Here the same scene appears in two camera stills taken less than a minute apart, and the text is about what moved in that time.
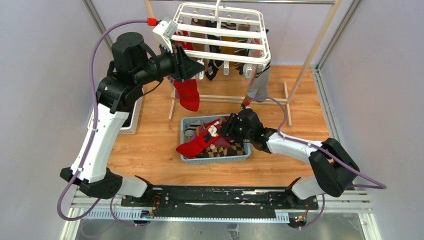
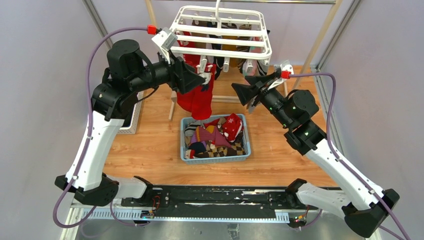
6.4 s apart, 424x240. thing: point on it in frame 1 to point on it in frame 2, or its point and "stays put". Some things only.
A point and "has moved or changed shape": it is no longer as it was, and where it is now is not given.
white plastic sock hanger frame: (219, 34) has moved or changed shape
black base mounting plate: (200, 203) stays put
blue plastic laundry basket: (210, 159) stays put
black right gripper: (228, 129) to (257, 84)
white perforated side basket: (125, 130) stays put
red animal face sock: (191, 149) to (202, 95)
